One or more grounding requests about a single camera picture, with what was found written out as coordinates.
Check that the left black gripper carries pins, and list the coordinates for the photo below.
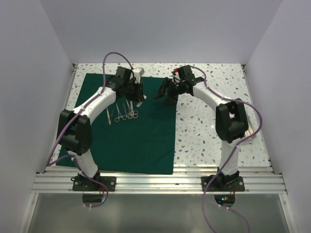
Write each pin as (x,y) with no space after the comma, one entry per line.
(138,96)

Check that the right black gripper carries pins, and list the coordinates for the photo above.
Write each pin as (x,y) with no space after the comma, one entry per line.
(171,99)

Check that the steel instrument tray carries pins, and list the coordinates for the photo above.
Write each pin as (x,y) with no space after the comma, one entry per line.
(250,130)

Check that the white gauze strip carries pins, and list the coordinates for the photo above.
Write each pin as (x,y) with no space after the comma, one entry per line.
(141,102)

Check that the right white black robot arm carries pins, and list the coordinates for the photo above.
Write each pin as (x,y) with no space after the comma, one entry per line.
(231,122)

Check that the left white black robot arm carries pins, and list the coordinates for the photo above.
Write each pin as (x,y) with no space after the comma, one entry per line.
(74,127)

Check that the green surgical cloth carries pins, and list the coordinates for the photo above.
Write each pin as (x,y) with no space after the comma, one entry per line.
(140,145)

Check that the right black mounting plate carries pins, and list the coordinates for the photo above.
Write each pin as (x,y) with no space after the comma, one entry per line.
(236,185)

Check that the black mounting plate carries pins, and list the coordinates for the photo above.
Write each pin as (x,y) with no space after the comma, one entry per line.
(236,185)
(83,184)

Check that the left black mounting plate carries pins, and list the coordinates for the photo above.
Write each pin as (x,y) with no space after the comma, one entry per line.
(83,184)

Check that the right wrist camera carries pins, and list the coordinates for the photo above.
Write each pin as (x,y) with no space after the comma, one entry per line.
(185,73)

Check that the aluminium rail frame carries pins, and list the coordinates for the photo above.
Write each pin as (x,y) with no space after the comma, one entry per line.
(172,203)

